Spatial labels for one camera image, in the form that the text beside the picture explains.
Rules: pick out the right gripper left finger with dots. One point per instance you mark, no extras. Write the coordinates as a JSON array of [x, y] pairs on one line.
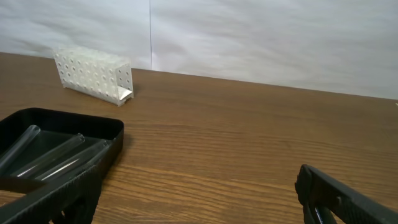
[[62, 199]]

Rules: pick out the black tray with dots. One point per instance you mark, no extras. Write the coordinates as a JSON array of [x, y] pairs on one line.
[[62, 121]]

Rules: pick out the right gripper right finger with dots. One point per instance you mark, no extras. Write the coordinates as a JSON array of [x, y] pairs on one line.
[[342, 202]]

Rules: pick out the white test tube rack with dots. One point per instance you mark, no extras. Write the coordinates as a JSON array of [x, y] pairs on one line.
[[93, 76]]

